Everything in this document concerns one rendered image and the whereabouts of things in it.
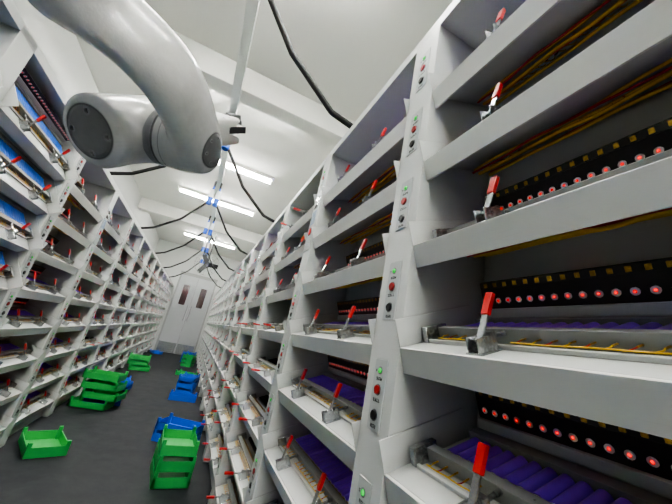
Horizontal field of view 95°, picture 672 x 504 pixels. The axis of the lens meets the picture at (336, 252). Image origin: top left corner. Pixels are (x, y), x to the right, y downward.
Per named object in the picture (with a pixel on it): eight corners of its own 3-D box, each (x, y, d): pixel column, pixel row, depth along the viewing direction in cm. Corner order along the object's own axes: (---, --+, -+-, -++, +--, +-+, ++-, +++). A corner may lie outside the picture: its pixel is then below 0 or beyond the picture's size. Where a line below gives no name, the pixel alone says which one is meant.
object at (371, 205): (400, 197, 75) (391, 144, 77) (314, 249, 129) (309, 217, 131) (461, 198, 84) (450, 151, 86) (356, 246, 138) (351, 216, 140)
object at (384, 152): (410, 130, 81) (401, 83, 83) (323, 206, 135) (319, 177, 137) (465, 138, 90) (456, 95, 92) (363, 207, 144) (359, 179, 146)
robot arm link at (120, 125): (199, 105, 45) (143, 90, 46) (123, 103, 33) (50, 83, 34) (198, 163, 49) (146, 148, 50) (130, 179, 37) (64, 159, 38)
